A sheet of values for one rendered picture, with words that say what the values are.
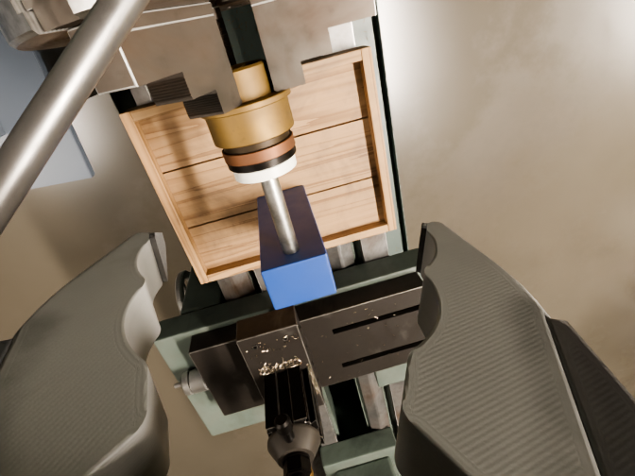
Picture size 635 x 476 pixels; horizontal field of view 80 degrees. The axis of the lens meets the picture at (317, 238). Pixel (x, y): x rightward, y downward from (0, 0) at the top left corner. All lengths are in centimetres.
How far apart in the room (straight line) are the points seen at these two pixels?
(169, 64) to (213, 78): 5
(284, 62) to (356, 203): 35
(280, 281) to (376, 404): 67
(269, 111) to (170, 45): 10
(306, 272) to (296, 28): 25
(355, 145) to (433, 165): 111
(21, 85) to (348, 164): 55
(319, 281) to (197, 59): 27
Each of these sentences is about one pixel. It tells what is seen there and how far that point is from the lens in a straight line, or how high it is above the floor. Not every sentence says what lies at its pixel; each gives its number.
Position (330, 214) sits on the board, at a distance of 67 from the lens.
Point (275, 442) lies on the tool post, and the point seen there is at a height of 113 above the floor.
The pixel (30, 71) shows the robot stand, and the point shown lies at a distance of 81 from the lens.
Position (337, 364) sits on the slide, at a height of 97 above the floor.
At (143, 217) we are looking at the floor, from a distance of 169.
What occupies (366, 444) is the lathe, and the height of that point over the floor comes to 89.
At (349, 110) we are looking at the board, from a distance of 62.
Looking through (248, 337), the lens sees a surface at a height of 102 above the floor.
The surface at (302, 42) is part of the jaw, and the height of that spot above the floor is 110.
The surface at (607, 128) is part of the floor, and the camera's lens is 215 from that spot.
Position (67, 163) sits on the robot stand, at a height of 75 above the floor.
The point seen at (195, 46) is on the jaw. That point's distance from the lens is 33.
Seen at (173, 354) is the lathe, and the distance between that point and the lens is 79.
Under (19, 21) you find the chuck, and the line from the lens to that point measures 31.
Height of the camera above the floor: 148
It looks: 60 degrees down
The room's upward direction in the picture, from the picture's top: 162 degrees clockwise
